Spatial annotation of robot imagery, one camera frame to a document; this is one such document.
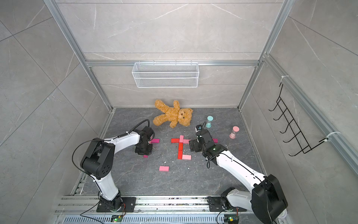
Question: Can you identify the white wire mesh basket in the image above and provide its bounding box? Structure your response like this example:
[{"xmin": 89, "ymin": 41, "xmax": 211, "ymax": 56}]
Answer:
[{"xmin": 132, "ymin": 62, "xmax": 200, "ymax": 88}]

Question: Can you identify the pink sand timer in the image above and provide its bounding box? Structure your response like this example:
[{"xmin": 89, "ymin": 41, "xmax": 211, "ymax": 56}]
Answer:
[{"xmin": 229, "ymin": 126, "xmax": 240, "ymax": 139}]

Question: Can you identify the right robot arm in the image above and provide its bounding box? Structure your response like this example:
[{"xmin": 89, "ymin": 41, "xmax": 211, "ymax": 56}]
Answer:
[{"xmin": 189, "ymin": 125, "xmax": 288, "ymax": 224}]

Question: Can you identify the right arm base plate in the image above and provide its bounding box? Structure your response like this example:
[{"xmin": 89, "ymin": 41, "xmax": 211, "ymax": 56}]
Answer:
[{"xmin": 207, "ymin": 196, "xmax": 233, "ymax": 212}]

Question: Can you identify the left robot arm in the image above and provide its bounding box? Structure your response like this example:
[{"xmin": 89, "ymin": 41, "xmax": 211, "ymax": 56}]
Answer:
[{"xmin": 80, "ymin": 126, "xmax": 155, "ymax": 212}]

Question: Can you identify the left black cable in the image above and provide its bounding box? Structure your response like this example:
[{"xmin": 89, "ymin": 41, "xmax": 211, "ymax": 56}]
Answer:
[{"xmin": 117, "ymin": 119, "xmax": 151, "ymax": 138}]

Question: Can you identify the brown teddy bear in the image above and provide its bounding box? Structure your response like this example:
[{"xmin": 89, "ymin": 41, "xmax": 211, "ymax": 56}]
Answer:
[{"xmin": 153, "ymin": 99, "xmax": 193, "ymax": 128}]

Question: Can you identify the teal sand timer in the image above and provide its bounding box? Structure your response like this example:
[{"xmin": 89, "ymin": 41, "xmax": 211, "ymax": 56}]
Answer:
[{"xmin": 206, "ymin": 116, "xmax": 213, "ymax": 128}]

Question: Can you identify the black wire hook rack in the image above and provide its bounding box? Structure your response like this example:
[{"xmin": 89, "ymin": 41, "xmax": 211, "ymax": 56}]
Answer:
[{"xmin": 269, "ymin": 83, "xmax": 329, "ymax": 157}]

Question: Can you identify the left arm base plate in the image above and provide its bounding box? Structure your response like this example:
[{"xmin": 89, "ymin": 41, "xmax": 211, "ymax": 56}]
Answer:
[{"xmin": 96, "ymin": 197, "xmax": 136, "ymax": 212}]

